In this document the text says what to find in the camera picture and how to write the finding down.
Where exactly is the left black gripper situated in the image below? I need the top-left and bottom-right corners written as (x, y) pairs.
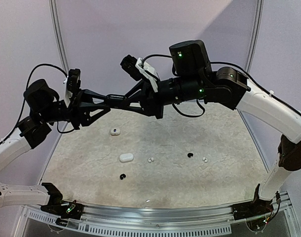
top-left (40, 87), bottom-right (112, 129)

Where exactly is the white charging case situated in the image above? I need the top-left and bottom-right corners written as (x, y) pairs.
top-left (110, 128), bottom-right (121, 136)
top-left (119, 153), bottom-right (134, 163)

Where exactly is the black charging case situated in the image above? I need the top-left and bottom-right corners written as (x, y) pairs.
top-left (106, 94), bottom-right (127, 101)

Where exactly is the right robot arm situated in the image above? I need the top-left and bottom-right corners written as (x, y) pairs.
top-left (111, 40), bottom-right (301, 215)

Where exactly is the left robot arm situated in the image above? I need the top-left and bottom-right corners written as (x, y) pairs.
top-left (0, 79), bottom-right (111, 214)

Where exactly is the white closed charging case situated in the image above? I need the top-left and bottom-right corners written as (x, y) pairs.
top-left (119, 153), bottom-right (134, 163)

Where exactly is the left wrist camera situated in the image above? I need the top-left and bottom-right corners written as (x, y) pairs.
top-left (63, 69), bottom-right (81, 107)

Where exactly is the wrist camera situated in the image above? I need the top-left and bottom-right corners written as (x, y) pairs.
top-left (120, 55), bottom-right (160, 93)
top-left (63, 69), bottom-right (81, 107)

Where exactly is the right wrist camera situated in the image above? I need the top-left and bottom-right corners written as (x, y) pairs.
top-left (120, 55), bottom-right (160, 93)

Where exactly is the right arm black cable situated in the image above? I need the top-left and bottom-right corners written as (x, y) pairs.
top-left (142, 54), bottom-right (301, 223)

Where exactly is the left aluminium frame post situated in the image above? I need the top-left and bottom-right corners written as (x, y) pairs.
top-left (49, 0), bottom-right (69, 72)

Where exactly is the aluminium frame post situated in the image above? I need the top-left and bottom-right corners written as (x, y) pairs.
top-left (245, 0), bottom-right (264, 72)
top-left (49, 0), bottom-right (69, 72)

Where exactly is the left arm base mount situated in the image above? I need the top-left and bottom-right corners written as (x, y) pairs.
top-left (40, 200), bottom-right (84, 220)

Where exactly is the aluminium front rail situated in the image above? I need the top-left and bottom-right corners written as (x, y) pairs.
top-left (15, 192), bottom-right (301, 237)

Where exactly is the right aluminium frame post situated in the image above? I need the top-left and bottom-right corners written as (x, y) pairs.
top-left (245, 0), bottom-right (264, 72)

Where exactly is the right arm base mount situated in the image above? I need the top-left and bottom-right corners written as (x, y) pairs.
top-left (230, 199), bottom-right (273, 220)

